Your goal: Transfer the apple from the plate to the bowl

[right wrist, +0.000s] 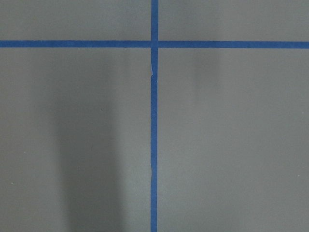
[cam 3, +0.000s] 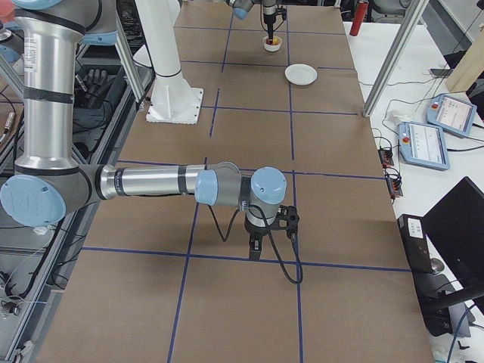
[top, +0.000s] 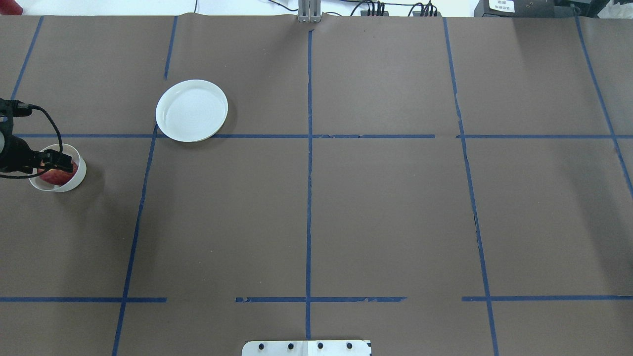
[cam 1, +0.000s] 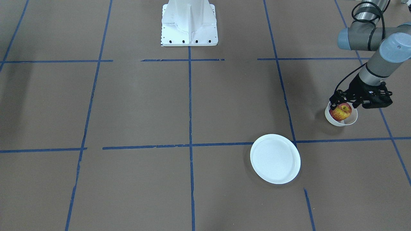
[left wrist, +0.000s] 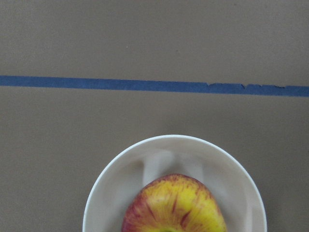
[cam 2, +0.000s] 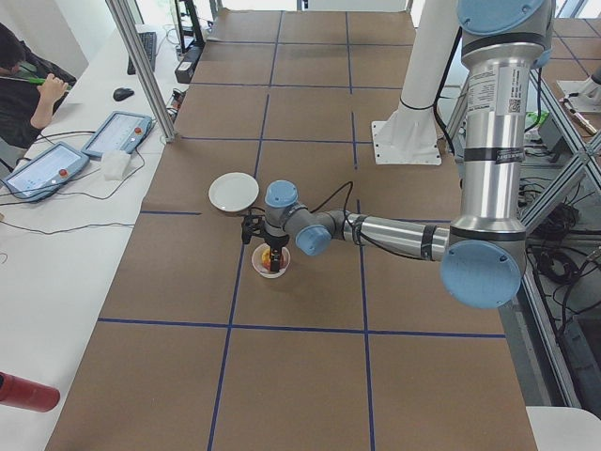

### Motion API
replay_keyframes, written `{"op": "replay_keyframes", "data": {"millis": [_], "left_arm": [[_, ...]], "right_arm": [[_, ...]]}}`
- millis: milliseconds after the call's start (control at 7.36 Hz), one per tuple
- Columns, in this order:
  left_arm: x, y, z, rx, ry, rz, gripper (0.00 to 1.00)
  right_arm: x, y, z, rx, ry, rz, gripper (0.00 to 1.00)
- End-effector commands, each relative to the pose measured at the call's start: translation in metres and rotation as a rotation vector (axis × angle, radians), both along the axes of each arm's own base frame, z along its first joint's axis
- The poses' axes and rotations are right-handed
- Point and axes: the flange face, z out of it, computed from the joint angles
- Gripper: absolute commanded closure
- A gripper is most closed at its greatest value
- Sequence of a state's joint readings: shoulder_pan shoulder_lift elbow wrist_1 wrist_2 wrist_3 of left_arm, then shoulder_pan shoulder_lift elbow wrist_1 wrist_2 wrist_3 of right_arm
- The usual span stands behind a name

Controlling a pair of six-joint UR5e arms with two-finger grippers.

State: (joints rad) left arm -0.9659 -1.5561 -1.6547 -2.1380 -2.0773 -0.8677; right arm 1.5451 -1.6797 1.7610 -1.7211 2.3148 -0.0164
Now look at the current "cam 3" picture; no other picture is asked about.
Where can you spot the orange circuit board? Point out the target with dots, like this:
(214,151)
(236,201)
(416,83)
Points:
(394,182)
(385,152)

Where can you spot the black laptop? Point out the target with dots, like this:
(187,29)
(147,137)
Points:
(454,226)

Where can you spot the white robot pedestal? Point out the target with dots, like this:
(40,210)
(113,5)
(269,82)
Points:
(172,99)

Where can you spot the red bottle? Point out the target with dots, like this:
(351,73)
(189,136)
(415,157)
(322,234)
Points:
(359,17)

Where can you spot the near orange circuit board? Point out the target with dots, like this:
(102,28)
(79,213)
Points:
(394,182)

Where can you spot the white bowl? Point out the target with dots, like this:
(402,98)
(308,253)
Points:
(268,45)

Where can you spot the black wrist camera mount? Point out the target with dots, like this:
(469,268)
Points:
(281,12)
(286,219)

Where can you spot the black small computer box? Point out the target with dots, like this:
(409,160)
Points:
(414,239)

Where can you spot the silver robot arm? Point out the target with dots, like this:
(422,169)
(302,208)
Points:
(241,9)
(48,183)

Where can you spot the white plate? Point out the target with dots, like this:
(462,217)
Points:
(300,74)

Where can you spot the near blue teach pendant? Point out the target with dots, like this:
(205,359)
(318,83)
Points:
(423,145)

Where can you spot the smartphone on table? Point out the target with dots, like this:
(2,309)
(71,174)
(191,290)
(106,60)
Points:
(440,73)

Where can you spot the blue teach pendant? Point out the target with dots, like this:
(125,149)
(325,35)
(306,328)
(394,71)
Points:
(451,114)
(423,145)

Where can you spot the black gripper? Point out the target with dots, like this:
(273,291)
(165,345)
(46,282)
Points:
(252,232)
(268,17)

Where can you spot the aluminium frame post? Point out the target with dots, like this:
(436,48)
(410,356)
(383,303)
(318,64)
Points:
(401,39)

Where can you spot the far orange circuit board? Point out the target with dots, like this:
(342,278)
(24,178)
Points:
(385,152)

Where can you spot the far blue teach pendant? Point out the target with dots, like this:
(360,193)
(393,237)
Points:
(451,114)

